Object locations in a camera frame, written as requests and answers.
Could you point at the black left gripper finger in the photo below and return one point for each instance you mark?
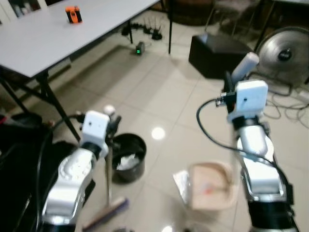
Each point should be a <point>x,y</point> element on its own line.
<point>117,123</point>

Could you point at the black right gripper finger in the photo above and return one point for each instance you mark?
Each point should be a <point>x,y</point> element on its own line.
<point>228,83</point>

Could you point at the broom with metal stick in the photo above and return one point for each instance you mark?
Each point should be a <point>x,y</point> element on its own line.
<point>108,212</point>

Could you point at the white paper sheet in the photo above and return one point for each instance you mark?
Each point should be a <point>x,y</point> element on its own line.
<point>182,186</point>

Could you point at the round metal floor fan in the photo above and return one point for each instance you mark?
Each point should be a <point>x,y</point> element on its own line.
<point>285,54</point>

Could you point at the white paper wad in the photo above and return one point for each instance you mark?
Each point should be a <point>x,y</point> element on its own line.
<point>128,162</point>

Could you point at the black box ottoman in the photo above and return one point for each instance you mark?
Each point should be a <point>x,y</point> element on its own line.
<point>212,55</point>

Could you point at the black round trash bin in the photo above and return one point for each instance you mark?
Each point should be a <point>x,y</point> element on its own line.
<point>129,176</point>

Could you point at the grey chair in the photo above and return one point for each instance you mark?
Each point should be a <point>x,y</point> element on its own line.
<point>231,7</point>

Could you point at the grey adapter with green light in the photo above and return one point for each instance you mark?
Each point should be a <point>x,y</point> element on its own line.
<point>139,49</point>

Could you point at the black router with antennas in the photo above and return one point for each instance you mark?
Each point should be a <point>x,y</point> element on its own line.
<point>157,35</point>

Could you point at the grey folding table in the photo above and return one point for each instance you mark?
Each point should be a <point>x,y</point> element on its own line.
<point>48,34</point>

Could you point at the orange black device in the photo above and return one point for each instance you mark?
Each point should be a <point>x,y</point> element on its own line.
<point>73,14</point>

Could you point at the white glass-door cabinet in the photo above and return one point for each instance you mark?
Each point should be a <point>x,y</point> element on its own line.
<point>14,9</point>

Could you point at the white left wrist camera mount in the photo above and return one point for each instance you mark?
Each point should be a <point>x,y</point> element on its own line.
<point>94,128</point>

